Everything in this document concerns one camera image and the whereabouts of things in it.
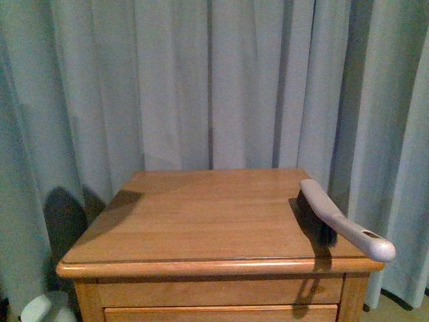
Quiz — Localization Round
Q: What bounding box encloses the white small trash bin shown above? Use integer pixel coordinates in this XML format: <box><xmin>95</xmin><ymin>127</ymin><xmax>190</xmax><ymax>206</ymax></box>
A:
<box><xmin>20</xmin><ymin>291</ymin><xmax>77</xmax><ymax>322</ymax></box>

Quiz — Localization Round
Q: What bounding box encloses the light blue curtain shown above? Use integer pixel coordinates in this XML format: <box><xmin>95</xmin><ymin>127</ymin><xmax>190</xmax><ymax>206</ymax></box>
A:
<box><xmin>1</xmin><ymin>1</ymin><xmax>428</xmax><ymax>317</ymax></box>

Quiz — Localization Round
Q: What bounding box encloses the wooden nightstand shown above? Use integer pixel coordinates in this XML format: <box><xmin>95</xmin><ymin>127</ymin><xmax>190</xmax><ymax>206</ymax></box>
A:
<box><xmin>57</xmin><ymin>168</ymin><xmax>383</xmax><ymax>321</ymax></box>

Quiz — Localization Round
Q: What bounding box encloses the grey hand brush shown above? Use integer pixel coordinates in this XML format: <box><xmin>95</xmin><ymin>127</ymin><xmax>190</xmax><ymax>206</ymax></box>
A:
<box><xmin>296</xmin><ymin>179</ymin><xmax>396</xmax><ymax>263</ymax></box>

